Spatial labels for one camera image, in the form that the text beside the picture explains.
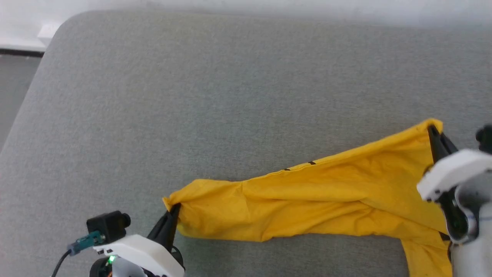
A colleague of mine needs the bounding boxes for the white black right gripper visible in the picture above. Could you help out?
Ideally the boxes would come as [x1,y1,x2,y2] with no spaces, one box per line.
[417,125,492,245]

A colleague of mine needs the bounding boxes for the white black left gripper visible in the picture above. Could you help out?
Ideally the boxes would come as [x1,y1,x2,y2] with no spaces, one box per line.
[90,203,186,277]

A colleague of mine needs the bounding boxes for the yellow garment with black print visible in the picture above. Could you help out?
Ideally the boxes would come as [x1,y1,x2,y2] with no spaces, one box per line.
[162,118,454,277]

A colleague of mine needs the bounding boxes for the white baseboard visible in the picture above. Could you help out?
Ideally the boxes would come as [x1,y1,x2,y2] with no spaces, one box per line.
[0,22,63,53]

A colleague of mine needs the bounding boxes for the black cable with teal plug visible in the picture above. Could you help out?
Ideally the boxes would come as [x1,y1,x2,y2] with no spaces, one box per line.
[51,230,106,277]

